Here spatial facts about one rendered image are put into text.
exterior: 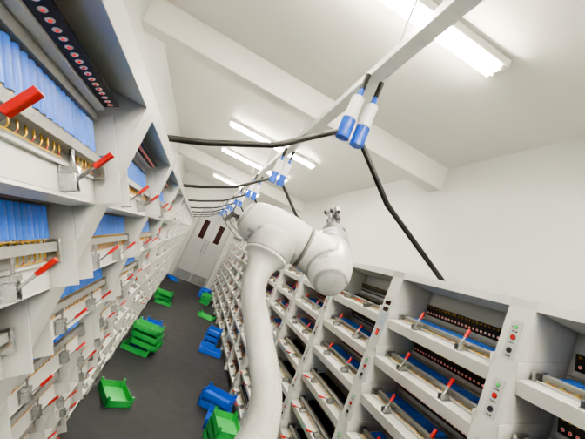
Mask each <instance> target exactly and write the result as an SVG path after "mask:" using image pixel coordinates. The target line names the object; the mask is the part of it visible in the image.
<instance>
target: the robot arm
mask: <svg viewBox="0 0 585 439"><path fill-rule="evenodd" d="M324 214H325V215H326V216H328V219H327V220H326V224H325V225H324V226H323V227H322V229H321V231H318V230H316V229H314V228H312V227H310V226H309V225H307V223H305V222H304V221H303V220H302V219H299V218H298V217H296V216H294V215H293V214H291V213H289V212H287V211H285V210H283V209H281V208H278V207H276V206H272V205H269V204H266V203H255V204H250V205H249V206H248V207H247V208H246V209H245V210H244V211H243V212H242V214H241V215H240V217H239V219H238V221H237V225H238V231H239V234H240V236H241V237H242V239H244V240H246V241H247V245H246V247H245V250H246V251H247V253H248V261H247V264H246V267H245V271H244V274H243V278H242V283H241V307H242V315H243V322H244V330H245V342H246V349H247V356H248V363H249V370H250V377H251V400H250V406H249V409H248V413H247V415H246V418H245V420H244V422H243V424H242V426H241V428H240V430H239V432H238V434H237V435H236V436H235V437H234V439H277V435H278V432H279V424H280V418H281V411H282V385H281V377H280V372H279V363H278V358H277V354H276V349H275V344H274V339H273V335H272V327H271V322H270V318H269V314H268V309H267V304H266V285H267V282H268V280H269V278H270V277H271V275H272V274H273V273H274V272H275V271H277V270H280V269H284V268H285V267H286V265H287V264H288V263H290V264H292V265H294V266H295V267H297V268H298V269H299V270H300V271H301V272H302V273H303V274H304V275H305V276H306V277H307V278H308V280H309V281H310V283H311V285H312V286H313V288H314V289H315V290H316V291H317V292H318V293H319V294H322V295H325V296H334V295H337V294H340V293H341V292H342V291H343V289H344V288H345V287H346V285H347V284H348V283H349V281H350V279H351V276H352V271H353V256H352V252H351V249H350V245H349V241H348V238H347V233H346V229H345V228H344V227H343V226H342V225H341V224H340V206H333V207H329V208H327V209H326V210H324Z"/></svg>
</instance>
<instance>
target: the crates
mask: <svg viewBox="0 0 585 439"><path fill-rule="evenodd" d="M201 290H202V291H201ZM211 293H212V290H210V289H208V288H206V287H201V289H200V290H199V292H198V297H200V300H199V302H200V303H202V304H204V305H206V306H207V305H209V304H210V301H211V300H212V296H213V294H211ZM173 295H174V292H169V291H166V290H164V289H162V288H159V287H158V288H157V290H156V291H155V293H154V295H153V297H154V302H156V303H159V304H162V305H165V306H167V307H171V304H172V302H171V298H172V297H173ZM198 316H200V317H202V318H204V319H206V320H208V321H210V322H212V321H214V320H215V318H216V316H215V317H212V316H210V315H209V314H206V313H204V312H203V310H202V311H201V312H199V311H198ZM162 321H163V320H161V321H157V320H153V319H151V318H150V316H149V315H148V317H147V319H144V316H141V317H140V319H138V320H135V321H134V323H133V325H132V326H133V329H132V331H131V336H129V338H128V339H127V340H123V342H122V344H121V346H120V347H121V348H123V349H125V350H128V351H130V352H132V353H134V354H137V355H141V356H143V357H144V358H146V357H147V356H148V355H149V354H150V353H151V352H153V353H156V352H157V351H158V350H159V349H160V348H161V346H162V344H163V341H162V339H163V337H164V335H165V334H163V332H164V330H165V326H163V324H162ZM222 331H223V328H222V329H220V328H216V327H214V326H213V325H212V324H211V326H210V327H209V328H208V329H207V331H206V333H205V337H204V339H203V341H201V343H200V345H199V348H198V351H199V352H201V353H203V354H206V355H210V356H213V357H216V358H218V359H219V358H220V356H221V354H222V353H221V351H220V350H221V348H220V349H217V348H215V347H216V345H217V342H218V340H219V337H220V336H221V334H222ZM161 334H162V335H161ZM160 341H161V342H160ZM125 382H126V378H124V379H123V380H122V381H113V380H104V376H102V377H101V379H100V381H99V383H98V385H97V387H98V390H99V393H100V395H101V398H102V402H103V405H104V407H105V408H128V409H130V408H131V405H132V404H133V402H134V400H135V397H131V393H130V391H129V389H128V388H127V385H126V383H125ZM212 384H213V382H211V383H210V385H208V386H207V387H204V388H203V390H202V392H201V395H200V397H199V399H198V402H197V404H198V405H199V406H201V407H202V408H204V409H207V410H208V411H207V414H206V417H205V421H204V424H203V427H202V429H204V432H203V435H202V436H203V439H234V437H235V436H236V435H237V434H238V432H239V430H240V425H239V419H238V417H237V415H238V411H236V412H235V414H233V413H231V412H232V407H233V405H234V403H235V402H236V399H237V397H238V396H237V395H235V396H233V395H230V394H228V393H227V392H225V391H224V390H222V389H220V388H217V387H215V386H214V385H212Z"/></svg>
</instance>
